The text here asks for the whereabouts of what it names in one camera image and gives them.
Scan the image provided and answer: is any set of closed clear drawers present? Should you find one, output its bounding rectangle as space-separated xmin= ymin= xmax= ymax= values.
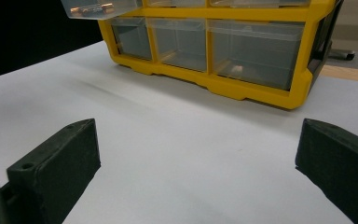
xmin=110 ymin=0 xmax=311 ymax=91

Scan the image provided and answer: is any pulled-out clear drawer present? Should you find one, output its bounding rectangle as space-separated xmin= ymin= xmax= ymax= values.
xmin=60 ymin=0 xmax=144 ymax=21

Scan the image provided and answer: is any black stand foot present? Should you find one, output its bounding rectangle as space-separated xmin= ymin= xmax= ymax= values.
xmin=326 ymin=49 xmax=356 ymax=62

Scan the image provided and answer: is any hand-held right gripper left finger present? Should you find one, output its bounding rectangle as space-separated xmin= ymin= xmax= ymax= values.
xmin=7 ymin=118 xmax=102 ymax=224

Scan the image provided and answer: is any black curtain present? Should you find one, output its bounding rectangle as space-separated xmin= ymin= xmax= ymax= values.
xmin=0 ymin=0 xmax=104 ymax=82

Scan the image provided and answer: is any yellow and black organizer cabinet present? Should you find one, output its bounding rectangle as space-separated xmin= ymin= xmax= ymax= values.
xmin=97 ymin=0 xmax=345 ymax=110

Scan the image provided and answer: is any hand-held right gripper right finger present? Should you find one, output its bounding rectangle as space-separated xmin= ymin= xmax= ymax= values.
xmin=295 ymin=118 xmax=358 ymax=224

